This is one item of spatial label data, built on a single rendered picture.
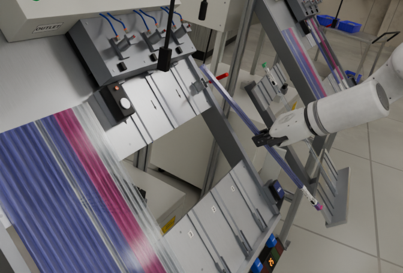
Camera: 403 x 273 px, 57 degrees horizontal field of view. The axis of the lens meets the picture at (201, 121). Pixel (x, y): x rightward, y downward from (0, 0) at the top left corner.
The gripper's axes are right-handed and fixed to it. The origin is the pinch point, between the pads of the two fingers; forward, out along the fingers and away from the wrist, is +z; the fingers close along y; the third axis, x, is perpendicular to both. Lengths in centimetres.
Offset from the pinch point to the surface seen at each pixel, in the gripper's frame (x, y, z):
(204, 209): 3.1, 22.5, 9.6
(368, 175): 132, -172, 54
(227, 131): -3.7, -4.3, 12.1
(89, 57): -40.3, 25.2, 8.4
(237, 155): 3.9, -2.8, 12.6
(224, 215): 8.9, 18.4, 9.5
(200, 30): -30, -307, 205
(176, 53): -30.7, 1.8, 7.1
